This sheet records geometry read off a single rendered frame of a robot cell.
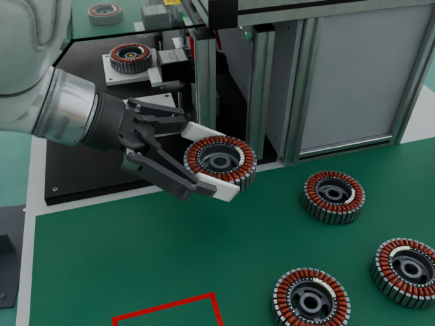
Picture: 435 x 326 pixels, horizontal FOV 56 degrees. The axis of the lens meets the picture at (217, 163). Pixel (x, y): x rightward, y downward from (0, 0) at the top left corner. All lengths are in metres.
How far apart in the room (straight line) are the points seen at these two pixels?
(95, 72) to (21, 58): 0.79
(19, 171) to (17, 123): 1.62
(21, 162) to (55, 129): 1.67
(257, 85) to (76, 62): 0.65
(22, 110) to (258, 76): 0.39
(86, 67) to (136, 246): 0.62
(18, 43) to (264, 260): 0.51
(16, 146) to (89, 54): 1.12
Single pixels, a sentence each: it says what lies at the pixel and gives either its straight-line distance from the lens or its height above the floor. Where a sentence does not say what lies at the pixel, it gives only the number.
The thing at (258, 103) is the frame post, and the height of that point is 0.91.
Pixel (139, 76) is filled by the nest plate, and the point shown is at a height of 0.78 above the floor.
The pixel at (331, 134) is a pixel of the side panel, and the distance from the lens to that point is 0.89.
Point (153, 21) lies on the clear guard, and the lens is 0.69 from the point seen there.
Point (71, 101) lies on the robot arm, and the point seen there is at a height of 1.06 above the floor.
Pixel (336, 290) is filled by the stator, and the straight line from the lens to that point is 0.66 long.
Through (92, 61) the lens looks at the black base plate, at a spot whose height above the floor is 0.77.
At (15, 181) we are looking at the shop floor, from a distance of 2.10.
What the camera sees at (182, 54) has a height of 0.92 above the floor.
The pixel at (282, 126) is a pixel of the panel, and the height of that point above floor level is 0.85.
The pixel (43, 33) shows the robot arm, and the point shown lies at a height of 1.19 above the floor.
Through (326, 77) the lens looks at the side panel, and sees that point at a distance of 0.79.
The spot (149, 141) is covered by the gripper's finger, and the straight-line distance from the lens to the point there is 0.55.
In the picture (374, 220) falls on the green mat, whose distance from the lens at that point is 0.82.
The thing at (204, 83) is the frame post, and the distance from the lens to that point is 0.70.
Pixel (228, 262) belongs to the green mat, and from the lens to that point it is 0.71.
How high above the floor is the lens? 1.34
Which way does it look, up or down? 43 degrees down
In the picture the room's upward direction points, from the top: straight up
